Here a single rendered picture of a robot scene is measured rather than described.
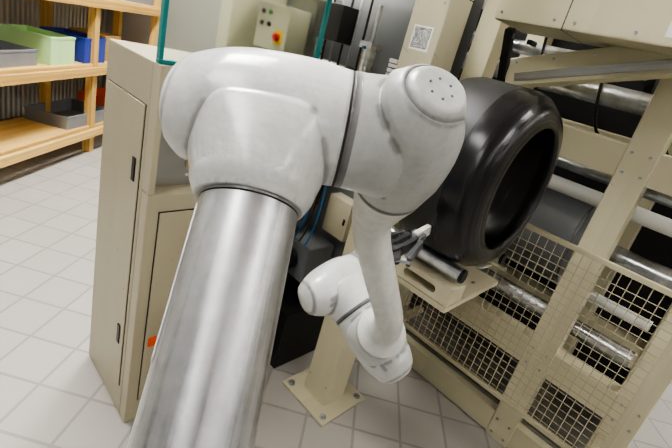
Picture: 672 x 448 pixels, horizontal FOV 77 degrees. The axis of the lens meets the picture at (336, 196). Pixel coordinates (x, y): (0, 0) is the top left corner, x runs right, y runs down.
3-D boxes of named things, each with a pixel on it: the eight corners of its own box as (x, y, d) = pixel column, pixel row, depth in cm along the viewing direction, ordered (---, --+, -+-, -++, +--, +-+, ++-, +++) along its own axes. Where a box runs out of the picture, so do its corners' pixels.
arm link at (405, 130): (432, 147, 60) (338, 128, 59) (494, 49, 44) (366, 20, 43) (430, 232, 54) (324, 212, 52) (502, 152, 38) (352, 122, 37)
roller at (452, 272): (376, 216, 144) (382, 219, 147) (369, 228, 144) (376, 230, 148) (465, 270, 122) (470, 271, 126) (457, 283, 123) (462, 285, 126)
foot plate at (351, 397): (281, 382, 188) (282, 378, 188) (325, 361, 208) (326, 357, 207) (321, 427, 172) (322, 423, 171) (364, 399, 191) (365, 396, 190)
